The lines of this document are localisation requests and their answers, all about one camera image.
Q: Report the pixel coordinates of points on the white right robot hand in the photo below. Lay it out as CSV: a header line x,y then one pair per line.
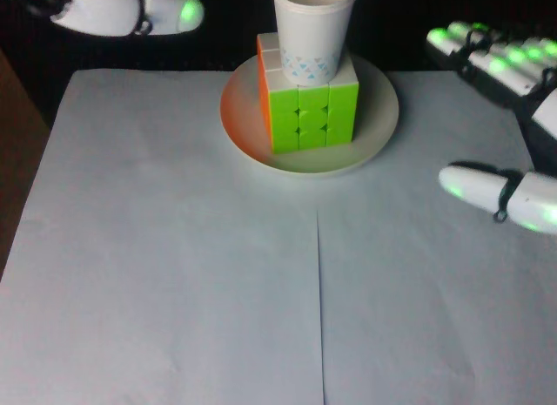
x,y
496,65

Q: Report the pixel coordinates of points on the white paper cup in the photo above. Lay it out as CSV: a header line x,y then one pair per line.
x,y
311,30

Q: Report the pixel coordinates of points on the Rubik's cube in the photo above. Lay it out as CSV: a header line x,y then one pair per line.
x,y
313,122

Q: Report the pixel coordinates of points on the white paper plate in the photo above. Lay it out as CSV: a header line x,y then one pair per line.
x,y
374,130

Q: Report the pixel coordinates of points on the white paper sheet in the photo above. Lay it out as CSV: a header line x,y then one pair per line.
x,y
413,313
152,248

